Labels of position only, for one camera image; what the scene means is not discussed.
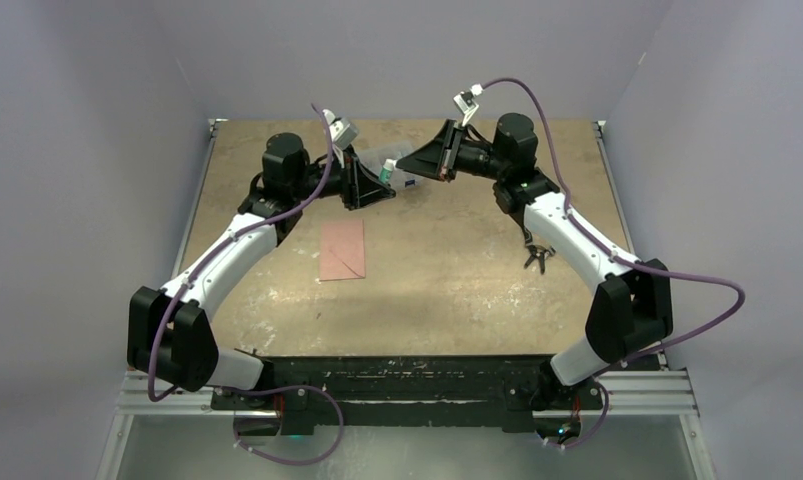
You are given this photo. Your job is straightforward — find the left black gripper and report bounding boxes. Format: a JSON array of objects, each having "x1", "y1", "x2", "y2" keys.
[{"x1": 291, "y1": 145, "x2": 395, "y2": 211}]

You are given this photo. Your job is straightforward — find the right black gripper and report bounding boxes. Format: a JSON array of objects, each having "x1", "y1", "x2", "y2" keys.
[{"x1": 397, "y1": 120, "x2": 508, "y2": 183}]

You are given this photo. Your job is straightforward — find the green white glue stick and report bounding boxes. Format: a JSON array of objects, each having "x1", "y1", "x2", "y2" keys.
[{"x1": 379, "y1": 159, "x2": 397, "y2": 185}]

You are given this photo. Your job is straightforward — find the pink envelope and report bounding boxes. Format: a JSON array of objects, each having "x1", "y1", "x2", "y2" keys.
[{"x1": 319, "y1": 219, "x2": 366, "y2": 282}]

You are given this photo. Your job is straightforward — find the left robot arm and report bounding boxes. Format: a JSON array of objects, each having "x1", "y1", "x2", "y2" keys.
[{"x1": 127, "y1": 132, "x2": 395, "y2": 409}]

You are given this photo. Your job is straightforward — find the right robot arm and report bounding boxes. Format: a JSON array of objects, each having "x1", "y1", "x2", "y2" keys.
[{"x1": 395, "y1": 113, "x2": 673, "y2": 407}]

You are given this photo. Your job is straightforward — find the clear plastic screw box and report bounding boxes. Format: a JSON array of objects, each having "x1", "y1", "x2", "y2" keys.
[{"x1": 357, "y1": 140, "x2": 421, "y2": 193}]

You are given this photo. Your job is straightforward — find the black pliers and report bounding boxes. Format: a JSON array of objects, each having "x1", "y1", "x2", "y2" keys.
[{"x1": 520, "y1": 224, "x2": 557, "y2": 275}]

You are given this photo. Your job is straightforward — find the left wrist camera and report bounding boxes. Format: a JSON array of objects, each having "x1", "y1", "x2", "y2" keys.
[{"x1": 322, "y1": 109, "x2": 359, "y2": 165}]

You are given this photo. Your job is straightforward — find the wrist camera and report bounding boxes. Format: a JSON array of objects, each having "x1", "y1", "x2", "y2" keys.
[
  {"x1": 453, "y1": 83, "x2": 484, "y2": 128},
  {"x1": 322, "y1": 109, "x2": 359, "y2": 165}
]

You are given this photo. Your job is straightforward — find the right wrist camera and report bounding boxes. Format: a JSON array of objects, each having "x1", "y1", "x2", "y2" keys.
[{"x1": 453, "y1": 83, "x2": 484, "y2": 128}]

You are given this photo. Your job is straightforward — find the black base frame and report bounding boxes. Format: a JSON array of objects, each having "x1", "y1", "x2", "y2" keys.
[{"x1": 142, "y1": 354, "x2": 661, "y2": 439}]

